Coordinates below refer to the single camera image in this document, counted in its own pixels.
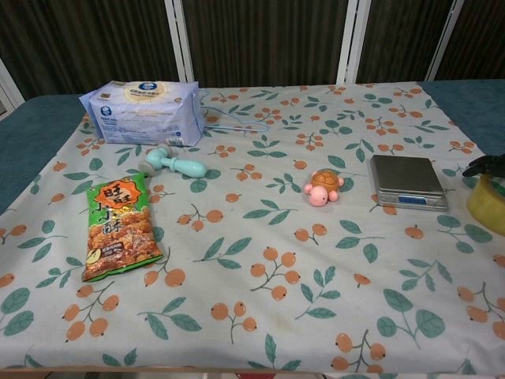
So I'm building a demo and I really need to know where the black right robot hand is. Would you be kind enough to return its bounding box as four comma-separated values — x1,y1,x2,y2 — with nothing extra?
462,154,505,179

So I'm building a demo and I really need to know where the yellow tape roll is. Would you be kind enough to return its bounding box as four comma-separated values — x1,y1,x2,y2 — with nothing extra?
466,174,505,235

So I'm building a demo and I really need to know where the silver digital scale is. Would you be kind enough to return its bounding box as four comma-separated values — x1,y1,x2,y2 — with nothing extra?
368,154,450,212

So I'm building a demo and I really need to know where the pink turtle toy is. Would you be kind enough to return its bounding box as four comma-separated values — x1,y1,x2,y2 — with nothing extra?
303,168,344,208

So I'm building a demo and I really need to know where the floral printed tablecloth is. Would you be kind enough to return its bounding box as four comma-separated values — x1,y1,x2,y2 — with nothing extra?
0,81,505,373

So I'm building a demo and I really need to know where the teal facial massage roller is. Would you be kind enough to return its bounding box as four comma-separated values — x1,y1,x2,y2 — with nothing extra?
138,144,208,178

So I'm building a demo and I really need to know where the pale blue tissue pack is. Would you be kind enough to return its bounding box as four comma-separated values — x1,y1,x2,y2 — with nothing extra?
79,80,206,147

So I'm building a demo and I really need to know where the green orange snack bag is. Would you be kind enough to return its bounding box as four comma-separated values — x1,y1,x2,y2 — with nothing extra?
80,172,164,283

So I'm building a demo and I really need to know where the teal table cover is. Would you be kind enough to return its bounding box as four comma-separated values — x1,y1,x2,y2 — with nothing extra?
0,93,92,216

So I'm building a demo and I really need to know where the white folding screen frame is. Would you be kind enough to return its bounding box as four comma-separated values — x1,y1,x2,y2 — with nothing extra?
0,0,462,115

